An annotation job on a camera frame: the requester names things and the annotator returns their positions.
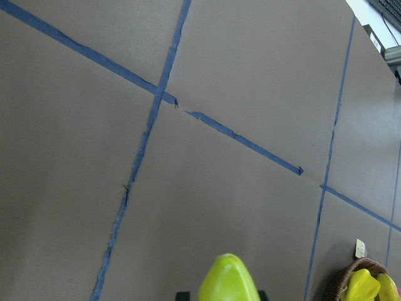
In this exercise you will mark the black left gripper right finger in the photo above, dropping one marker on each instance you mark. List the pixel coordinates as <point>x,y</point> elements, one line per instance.
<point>262,295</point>

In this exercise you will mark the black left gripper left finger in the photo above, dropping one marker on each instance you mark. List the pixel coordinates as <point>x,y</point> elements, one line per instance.
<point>182,296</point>

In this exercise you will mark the yellow banana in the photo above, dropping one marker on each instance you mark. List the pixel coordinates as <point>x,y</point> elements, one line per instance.
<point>228,279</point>
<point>388,289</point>

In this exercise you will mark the white basket price tag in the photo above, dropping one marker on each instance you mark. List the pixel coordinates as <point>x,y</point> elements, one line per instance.
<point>360,249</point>

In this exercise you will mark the brown wicker basket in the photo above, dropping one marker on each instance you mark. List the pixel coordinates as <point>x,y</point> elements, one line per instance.
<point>337,283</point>

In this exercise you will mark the black keyboard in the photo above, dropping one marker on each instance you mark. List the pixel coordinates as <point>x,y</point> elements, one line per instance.
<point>390,9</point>

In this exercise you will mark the aluminium frame post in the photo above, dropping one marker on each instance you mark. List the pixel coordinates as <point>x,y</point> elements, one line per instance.
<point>392,56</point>

